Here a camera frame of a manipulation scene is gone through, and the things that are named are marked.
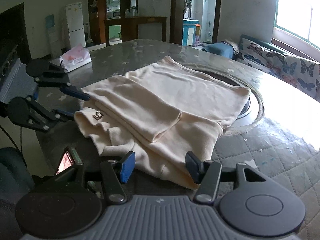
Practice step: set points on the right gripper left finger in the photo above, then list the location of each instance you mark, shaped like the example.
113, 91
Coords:
114, 173

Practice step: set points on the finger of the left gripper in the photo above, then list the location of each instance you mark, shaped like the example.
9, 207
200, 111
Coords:
28, 113
47, 74

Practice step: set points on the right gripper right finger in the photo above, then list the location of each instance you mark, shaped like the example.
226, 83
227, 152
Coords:
206, 174

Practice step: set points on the cream garment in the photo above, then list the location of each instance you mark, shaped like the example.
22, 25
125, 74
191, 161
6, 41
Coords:
160, 112

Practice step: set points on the pink white plastic bag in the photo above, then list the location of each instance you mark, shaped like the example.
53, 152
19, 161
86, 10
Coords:
75, 58

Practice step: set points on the phone with lit screen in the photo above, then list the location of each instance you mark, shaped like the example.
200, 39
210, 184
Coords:
69, 158

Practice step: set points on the white refrigerator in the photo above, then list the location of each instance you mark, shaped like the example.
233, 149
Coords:
75, 25

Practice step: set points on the grey quilted star tablecloth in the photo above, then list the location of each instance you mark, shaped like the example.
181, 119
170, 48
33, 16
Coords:
280, 137

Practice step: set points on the dark wooden cabinet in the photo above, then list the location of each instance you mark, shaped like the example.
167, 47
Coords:
122, 20

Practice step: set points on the blue folded blanket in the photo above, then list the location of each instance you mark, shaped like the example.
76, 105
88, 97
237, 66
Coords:
222, 49

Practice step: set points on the butterfly print cushion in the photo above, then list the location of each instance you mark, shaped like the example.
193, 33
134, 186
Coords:
301, 73

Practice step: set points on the dark wooden door frame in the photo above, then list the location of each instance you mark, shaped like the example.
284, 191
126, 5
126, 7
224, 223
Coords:
207, 12

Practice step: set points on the window with green frame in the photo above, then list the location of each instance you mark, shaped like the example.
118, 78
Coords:
297, 23

